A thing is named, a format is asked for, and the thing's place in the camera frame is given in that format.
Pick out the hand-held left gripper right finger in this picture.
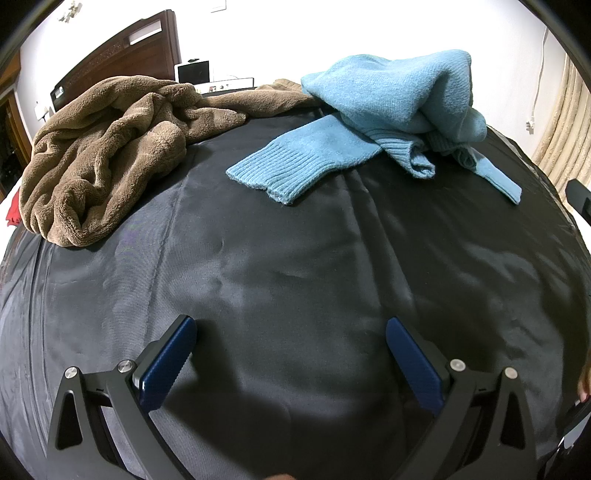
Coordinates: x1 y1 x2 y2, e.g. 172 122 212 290
385 316 539 480

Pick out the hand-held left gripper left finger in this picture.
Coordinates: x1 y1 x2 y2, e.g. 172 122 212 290
46 315 204 480

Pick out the blue knit sweater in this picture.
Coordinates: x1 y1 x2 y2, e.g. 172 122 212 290
225 48 523 206

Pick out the beige curtain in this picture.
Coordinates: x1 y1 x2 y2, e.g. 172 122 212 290
531 51 591 217

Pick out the black bed sheet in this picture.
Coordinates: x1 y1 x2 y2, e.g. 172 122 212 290
0 104 591 480

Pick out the brown fleece blanket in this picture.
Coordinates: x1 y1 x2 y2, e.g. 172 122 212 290
19 76 324 247

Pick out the wooden wardrobe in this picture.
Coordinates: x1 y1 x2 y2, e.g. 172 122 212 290
0 51 28 195

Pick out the white printed box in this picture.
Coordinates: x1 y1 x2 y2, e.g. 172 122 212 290
191 76 256 95

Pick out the dark wooden headboard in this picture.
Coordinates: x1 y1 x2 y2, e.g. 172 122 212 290
50 10 182 114

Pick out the white wall cable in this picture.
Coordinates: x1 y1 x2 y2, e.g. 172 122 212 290
529 32 549 121

